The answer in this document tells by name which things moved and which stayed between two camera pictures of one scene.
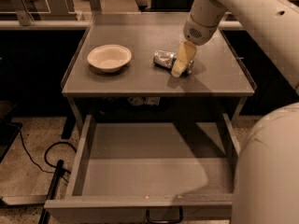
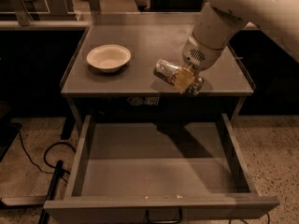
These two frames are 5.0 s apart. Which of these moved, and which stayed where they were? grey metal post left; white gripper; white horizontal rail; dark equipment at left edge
Moved: white gripper
Stayed: grey metal post left; white horizontal rail; dark equipment at left edge
